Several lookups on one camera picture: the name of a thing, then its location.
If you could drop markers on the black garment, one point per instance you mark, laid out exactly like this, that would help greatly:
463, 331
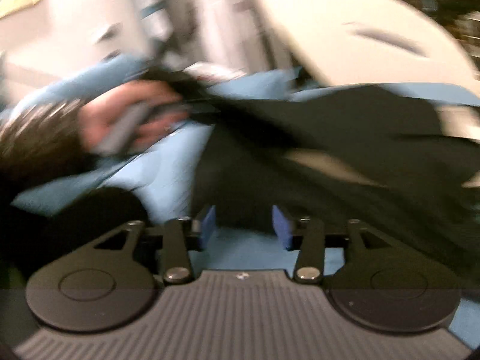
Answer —
407, 166

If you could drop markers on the blue textured fleece cover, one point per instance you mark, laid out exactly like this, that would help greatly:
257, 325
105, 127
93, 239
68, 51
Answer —
160, 178

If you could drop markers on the person's bare hand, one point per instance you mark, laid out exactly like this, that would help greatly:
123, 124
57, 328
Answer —
134, 115

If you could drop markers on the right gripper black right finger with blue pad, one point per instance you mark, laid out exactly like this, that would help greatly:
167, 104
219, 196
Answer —
370, 278

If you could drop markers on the dark sleeved forearm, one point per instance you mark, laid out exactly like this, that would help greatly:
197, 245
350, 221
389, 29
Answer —
43, 143

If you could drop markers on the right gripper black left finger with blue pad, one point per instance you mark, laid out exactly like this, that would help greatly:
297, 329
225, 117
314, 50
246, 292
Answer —
113, 280

